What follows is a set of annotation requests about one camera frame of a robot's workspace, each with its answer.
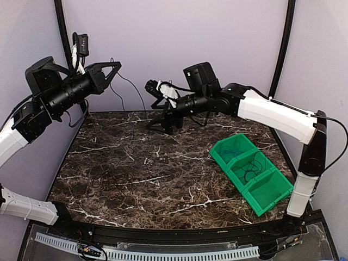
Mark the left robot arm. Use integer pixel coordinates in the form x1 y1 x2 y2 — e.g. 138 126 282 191
1 56 121 237

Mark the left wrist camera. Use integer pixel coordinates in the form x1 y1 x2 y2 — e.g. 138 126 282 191
71 32 89 74

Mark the green bin near compartment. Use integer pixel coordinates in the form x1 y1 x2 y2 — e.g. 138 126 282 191
242 167 294 217

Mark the black cable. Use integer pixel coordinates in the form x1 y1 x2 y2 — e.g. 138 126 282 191
232 156 269 183

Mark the left black frame post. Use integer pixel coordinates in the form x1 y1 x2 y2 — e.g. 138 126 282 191
54 0 73 78

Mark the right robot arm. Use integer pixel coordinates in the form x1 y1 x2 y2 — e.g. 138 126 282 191
145 62 328 236

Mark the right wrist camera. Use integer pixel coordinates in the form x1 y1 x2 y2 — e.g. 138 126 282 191
145 80 179 102

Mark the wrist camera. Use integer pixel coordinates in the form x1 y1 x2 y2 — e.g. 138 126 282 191
71 32 89 74
145 80 179 102

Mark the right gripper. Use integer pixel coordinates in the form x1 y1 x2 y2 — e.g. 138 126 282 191
145 89 210 135

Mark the white slotted cable duct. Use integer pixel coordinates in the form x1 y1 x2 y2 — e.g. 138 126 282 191
34 232 260 260

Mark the black front rail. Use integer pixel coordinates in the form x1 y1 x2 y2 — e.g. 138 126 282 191
48 220 307 245

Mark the light blue cable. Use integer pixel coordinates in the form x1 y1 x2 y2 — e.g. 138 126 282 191
219 140 245 158

